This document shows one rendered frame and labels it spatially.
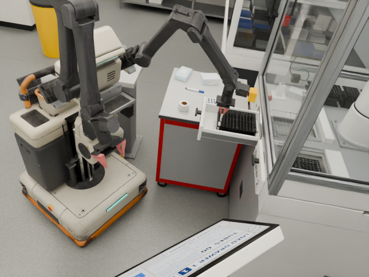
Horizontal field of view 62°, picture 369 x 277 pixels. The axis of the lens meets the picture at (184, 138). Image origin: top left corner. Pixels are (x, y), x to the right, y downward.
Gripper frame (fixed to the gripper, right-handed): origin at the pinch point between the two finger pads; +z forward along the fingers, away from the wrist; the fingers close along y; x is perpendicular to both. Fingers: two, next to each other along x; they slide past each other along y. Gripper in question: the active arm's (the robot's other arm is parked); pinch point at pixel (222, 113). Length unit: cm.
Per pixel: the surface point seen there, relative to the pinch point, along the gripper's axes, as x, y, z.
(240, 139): 7.1, -12.9, 9.3
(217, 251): 92, -3, -22
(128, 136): -43, 68, 78
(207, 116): -11.4, 7.5, 13.2
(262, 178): 38.9, -23.1, 2.1
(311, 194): 47, -42, -5
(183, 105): -22.4, 24.2, 17.4
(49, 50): -171, 208, 95
